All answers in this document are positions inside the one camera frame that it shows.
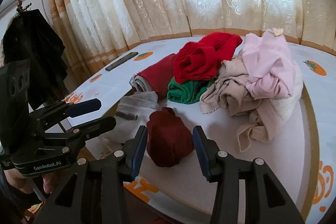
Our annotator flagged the maroon underwear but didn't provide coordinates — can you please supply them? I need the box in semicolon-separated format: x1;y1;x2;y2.
146;107;194;168

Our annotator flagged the grey underwear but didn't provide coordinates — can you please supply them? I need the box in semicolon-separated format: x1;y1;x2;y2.
99;91;159;144

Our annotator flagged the dark red garment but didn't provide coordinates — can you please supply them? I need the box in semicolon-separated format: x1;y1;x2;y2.
129;53;177;100

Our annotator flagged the green underwear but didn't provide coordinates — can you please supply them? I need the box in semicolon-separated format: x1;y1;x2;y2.
167;77;213;105

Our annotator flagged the beige underwear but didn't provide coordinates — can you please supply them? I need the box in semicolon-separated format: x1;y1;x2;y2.
200;57;270;152

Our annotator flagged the bright red underwear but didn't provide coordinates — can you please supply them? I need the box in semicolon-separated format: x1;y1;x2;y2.
173;32;242;84

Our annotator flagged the pink underwear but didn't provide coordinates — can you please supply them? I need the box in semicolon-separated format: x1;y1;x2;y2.
241;28;297;99

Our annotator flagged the person's left hand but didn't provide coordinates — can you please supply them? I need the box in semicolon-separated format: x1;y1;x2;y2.
4;169;58;194

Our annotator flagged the shallow cardboard tray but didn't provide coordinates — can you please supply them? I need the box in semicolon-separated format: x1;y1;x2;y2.
99;56;320;222

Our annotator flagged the black phone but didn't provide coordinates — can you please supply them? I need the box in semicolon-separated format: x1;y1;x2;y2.
105;52;138;72

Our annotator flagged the black hanging coat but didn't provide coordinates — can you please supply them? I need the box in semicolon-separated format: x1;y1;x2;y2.
2;9;68;110

